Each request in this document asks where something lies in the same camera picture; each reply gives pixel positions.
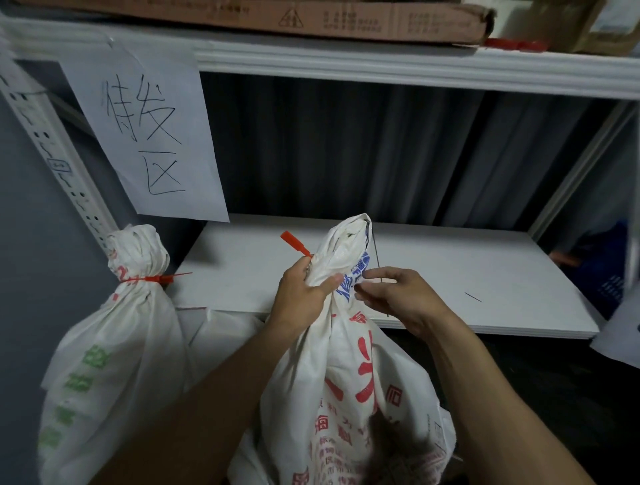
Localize grey curtain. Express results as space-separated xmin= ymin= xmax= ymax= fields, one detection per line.
xmin=200 ymin=72 xmax=640 ymax=250

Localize blue bag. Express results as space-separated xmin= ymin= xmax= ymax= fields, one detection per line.
xmin=549 ymin=220 xmax=630 ymax=320

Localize white sack with red print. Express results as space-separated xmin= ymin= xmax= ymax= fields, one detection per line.
xmin=226 ymin=214 xmax=457 ymax=485

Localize white paper sheet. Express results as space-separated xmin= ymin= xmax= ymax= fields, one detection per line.
xmin=590 ymin=282 xmax=640 ymax=369

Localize red cable tie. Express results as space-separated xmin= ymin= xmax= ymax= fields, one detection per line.
xmin=120 ymin=272 xmax=193 ymax=285
xmin=280 ymin=231 xmax=315 ymax=258

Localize white paper sign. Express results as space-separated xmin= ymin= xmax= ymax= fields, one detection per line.
xmin=59 ymin=39 xmax=230 ymax=223

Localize person's right hand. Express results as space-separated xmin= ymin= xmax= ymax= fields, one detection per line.
xmin=353 ymin=267 xmax=455 ymax=340

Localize person's right forearm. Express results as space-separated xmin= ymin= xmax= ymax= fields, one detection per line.
xmin=419 ymin=310 xmax=596 ymax=485

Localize person's left hand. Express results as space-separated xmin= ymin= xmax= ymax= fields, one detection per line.
xmin=268 ymin=256 xmax=345 ymax=336

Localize white metal shelf rack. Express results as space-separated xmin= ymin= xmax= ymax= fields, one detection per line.
xmin=0 ymin=12 xmax=640 ymax=340

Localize flat brown cardboard box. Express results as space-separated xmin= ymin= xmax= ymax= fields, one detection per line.
xmin=15 ymin=0 xmax=497 ymax=46

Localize person's left forearm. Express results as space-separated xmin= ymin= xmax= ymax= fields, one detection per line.
xmin=90 ymin=314 xmax=307 ymax=485

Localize white sack with green print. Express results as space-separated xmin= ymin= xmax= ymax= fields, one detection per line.
xmin=37 ymin=224 xmax=188 ymax=485

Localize red plastic ties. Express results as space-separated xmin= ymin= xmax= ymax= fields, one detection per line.
xmin=484 ymin=37 xmax=550 ymax=53

